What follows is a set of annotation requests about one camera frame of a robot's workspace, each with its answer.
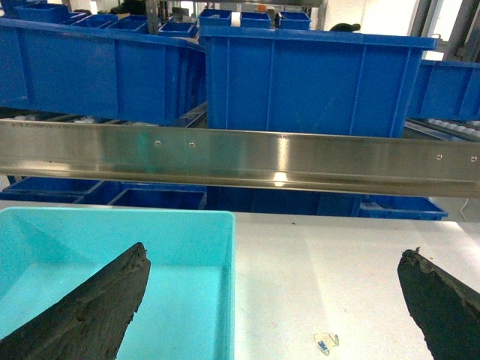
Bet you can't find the clear 3M adhesive tab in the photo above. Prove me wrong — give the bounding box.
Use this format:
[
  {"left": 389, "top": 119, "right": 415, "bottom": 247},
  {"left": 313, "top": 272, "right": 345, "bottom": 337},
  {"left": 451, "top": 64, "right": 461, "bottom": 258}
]
[{"left": 314, "top": 333, "right": 340, "bottom": 356}]

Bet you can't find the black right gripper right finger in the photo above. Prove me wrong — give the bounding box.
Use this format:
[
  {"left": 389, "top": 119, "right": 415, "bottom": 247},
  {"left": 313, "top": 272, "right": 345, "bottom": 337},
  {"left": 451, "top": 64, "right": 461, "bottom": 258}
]
[{"left": 397, "top": 249, "right": 479, "bottom": 359}]

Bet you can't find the large blue bin left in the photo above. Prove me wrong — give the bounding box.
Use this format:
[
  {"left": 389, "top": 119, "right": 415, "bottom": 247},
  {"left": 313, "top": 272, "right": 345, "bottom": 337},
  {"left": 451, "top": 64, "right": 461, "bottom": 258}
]
[{"left": 1, "top": 19, "right": 206, "bottom": 125}]

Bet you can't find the large blue bin right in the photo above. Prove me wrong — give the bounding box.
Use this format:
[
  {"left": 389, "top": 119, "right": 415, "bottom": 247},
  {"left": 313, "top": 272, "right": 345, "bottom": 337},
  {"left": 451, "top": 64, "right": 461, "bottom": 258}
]
[{"left": 407, "top": 60, "right": 479, "bottom": 122}]

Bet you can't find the turquoise plastic bin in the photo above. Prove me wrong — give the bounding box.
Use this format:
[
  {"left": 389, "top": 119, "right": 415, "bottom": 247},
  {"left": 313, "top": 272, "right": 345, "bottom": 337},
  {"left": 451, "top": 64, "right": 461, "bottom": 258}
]
[{"left": 1, "top": 207, "right": 235, "bottom": 359}]

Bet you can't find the large blue bin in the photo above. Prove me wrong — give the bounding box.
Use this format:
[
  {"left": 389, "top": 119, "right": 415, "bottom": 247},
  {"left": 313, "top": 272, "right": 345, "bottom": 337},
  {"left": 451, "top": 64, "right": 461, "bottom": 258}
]
[
  {"left": 1, "top": 19, "right": 206, "bottom": 125},
  {"left": 199, "top": 26, "right": 437, "bottom": 138},
  {"left": 407, "top": 60, "right": 479, "bottom": 122}
]

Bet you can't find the stainless steel shelf rail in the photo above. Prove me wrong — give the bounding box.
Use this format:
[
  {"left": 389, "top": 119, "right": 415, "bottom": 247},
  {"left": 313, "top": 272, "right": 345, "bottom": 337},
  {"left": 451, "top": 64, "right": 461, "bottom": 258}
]
[{"left": 1, "top": 120, "right": 479, "bottom": 197}]

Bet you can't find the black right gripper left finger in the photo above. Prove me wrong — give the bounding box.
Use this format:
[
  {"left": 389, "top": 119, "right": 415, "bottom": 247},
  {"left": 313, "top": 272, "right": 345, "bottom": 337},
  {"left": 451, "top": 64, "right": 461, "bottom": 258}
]
[{"left": 1, "top": 242, "right": 151, "bottom": 359}]

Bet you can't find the large blue bin centre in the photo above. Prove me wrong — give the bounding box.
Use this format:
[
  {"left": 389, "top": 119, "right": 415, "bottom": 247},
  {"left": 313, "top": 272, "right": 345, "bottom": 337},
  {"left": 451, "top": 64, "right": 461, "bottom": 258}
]
[{"left": 199, "top": 26, "right": 437, "bottom": 138}]

